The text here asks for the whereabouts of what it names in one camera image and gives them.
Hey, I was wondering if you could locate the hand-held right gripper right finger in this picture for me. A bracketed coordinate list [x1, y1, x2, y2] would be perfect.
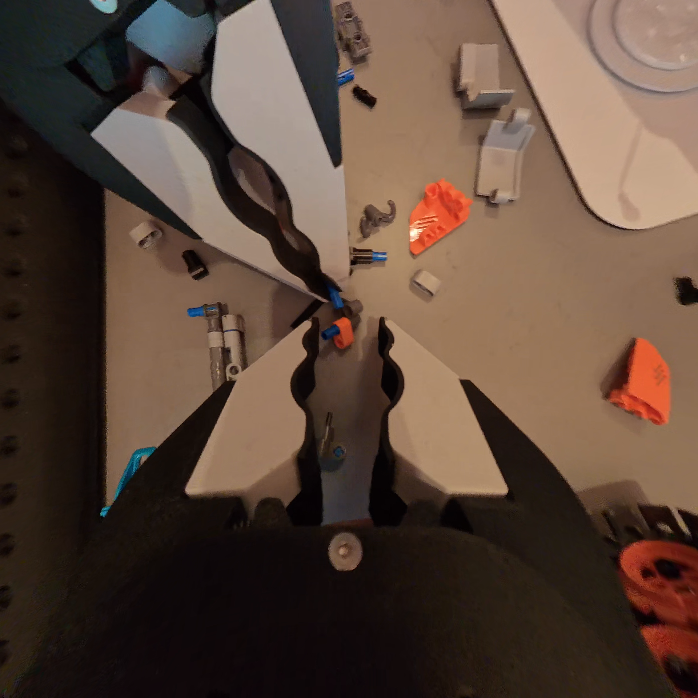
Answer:
[370, 316, 510, 527]

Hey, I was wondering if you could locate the orange wedge panel brick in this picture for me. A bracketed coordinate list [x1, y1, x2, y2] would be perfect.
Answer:
[606, 338, 671, 426]

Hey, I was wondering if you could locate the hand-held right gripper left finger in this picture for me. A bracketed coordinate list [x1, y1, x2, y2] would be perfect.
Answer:
[184, 318, 324, 527]

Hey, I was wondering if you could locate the light blue brick separator tool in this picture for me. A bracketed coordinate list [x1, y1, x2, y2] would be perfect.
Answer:
[100, 447, 157, 518]

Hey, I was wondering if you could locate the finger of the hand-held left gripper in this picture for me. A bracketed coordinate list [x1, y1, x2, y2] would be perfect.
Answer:
[210, 0, 351, 287]
[92, 90, 328, 302]

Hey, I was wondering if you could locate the white book stand base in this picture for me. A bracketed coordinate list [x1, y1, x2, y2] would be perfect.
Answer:
[491, 0, 698, 230]

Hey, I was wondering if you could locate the dark grey double connector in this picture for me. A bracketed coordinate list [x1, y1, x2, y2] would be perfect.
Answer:
[334, 1, 373, 63]

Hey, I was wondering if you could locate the black axle rod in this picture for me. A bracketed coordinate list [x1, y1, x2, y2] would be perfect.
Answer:
[290, 300, 324, 329]

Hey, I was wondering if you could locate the orange curved panel brick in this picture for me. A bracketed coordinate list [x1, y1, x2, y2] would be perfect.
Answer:
[409, 179, 474, 256]

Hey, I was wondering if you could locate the black dimpled pad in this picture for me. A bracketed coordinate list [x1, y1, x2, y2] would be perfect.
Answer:
[0, 98, 107, 698]

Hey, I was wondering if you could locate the grey curved panel brick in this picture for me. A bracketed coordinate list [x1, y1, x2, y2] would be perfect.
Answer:
[474, 108, 536, 205]
[453, 44, 516, 110]

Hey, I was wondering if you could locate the partly built toy robot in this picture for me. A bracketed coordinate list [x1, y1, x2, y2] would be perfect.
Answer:
[578, 480, 698, 698]

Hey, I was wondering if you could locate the grey brick assembly orange beam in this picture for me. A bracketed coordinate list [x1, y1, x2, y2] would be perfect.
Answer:
[187, 302, 249, 390]

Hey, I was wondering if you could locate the grey hook connector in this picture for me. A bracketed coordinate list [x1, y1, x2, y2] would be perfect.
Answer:
[359, 200, 397, 238]

